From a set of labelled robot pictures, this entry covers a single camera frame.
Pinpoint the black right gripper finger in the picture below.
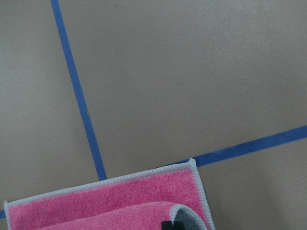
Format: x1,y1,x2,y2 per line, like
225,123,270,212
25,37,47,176
161,221,185,230

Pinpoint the pink grey microfibre towel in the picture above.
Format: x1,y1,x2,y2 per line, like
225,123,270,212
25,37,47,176
4,159,215,230

